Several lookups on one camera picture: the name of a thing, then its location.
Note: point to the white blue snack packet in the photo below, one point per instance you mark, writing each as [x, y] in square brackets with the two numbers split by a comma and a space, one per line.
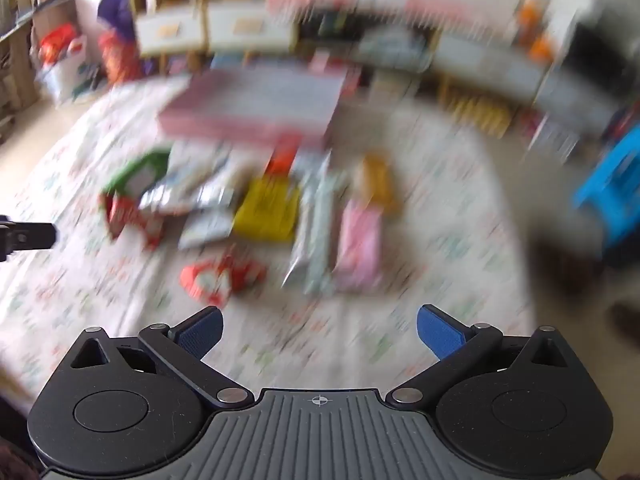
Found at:
[207, 229]

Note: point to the gold stick snack packet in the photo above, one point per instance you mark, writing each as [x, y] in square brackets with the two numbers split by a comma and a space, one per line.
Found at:
[377, 182]

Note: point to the bag of oranges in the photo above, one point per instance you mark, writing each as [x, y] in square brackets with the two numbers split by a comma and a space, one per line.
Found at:
[537, 30]

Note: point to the orange white snack packet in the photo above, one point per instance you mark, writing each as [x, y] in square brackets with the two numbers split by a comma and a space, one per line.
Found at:
[281, 161]

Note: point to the yellow snack packet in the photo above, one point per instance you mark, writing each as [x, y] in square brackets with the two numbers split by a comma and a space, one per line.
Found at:
[267, 210]

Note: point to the long wooden low cabinet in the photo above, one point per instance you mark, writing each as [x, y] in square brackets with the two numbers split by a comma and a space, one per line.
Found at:
[480, 65]

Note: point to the wooden shelf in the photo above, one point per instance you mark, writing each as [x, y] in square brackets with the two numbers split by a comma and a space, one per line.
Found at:
[25, 50]

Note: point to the pink cardboard box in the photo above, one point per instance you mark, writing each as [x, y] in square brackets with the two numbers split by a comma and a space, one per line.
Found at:
[250, 102]

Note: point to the wooden cabinet with white drawer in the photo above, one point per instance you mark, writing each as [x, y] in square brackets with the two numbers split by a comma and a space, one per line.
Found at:
[167, 27]
[245, 25]

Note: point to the green cartoon snack packet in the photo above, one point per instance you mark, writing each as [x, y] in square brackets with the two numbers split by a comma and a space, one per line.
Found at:
[140, 175]

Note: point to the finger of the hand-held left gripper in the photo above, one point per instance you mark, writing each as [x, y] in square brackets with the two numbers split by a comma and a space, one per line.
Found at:
[30, 236]

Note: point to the red white round-print packet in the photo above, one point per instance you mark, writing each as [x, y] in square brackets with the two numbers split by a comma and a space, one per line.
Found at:
[220, 276]

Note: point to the long white snack packet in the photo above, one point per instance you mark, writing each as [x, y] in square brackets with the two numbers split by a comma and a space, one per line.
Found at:
[312, 230]

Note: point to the blue plastic stool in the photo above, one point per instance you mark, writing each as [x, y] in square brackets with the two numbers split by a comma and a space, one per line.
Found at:
[617, 195]

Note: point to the clear white snack packet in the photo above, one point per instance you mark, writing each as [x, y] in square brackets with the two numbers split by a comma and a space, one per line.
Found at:
[190, 185]

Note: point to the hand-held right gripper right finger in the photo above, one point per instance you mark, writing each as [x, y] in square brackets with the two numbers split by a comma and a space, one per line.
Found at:
[440, 334]

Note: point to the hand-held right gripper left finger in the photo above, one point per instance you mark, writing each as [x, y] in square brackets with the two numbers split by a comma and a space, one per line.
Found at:
[200, 334]

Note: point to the pink snack packet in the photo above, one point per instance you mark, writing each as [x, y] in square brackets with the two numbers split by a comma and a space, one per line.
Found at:
[357, 245]

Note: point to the white plastic bag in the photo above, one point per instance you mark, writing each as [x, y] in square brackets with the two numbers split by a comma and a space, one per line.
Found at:
[62, 67]

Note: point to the purple object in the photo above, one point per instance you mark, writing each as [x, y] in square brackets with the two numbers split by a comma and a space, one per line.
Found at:
[117, 10]

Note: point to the red snack packet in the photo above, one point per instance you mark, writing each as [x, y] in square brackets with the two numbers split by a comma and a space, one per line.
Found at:
[122, 216]

